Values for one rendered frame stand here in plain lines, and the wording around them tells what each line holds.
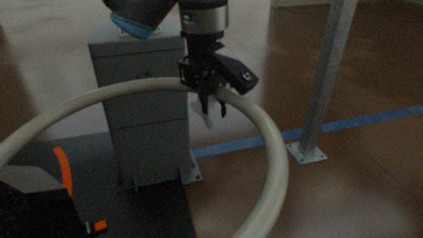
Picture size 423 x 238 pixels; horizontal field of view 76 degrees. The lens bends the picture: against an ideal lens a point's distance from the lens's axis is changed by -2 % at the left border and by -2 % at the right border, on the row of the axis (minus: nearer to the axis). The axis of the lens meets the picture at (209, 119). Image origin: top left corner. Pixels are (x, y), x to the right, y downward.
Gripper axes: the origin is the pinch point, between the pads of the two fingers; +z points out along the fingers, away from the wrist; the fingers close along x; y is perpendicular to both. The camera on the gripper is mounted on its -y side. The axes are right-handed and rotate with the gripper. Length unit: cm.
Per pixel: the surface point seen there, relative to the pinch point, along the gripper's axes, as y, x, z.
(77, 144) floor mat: 134, -11, 79
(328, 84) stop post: 4, -102, 39
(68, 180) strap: 106, 10, 79
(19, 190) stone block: 27.5, 36.5, 7.8
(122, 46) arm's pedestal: 65, -22, 2
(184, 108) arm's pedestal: 53, -40, 37
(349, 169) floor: -19, -103, 92
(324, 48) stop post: 9, -103, 20
